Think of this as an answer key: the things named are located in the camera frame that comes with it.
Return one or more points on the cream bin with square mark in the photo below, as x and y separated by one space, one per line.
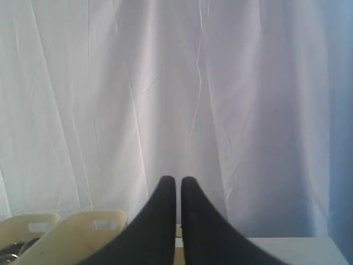
179 251

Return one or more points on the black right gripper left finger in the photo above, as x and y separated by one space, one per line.
150 237

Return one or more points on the cream bin with triangle mark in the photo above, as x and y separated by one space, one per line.
75 238

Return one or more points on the stainless steel bowl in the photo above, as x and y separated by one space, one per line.
13 251

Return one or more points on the cream bin with circle mark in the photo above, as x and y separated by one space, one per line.
23 228

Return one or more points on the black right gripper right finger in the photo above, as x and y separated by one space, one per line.
208 238

